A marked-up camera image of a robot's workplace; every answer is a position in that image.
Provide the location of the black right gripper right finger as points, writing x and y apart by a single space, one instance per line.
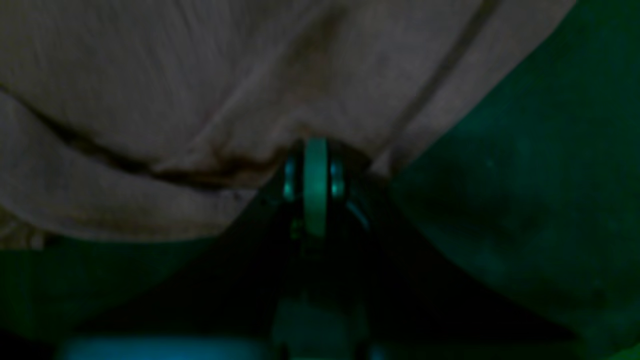
418 304

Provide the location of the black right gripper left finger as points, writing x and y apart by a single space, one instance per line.
219 306

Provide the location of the black table cloth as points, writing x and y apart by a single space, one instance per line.
534 192

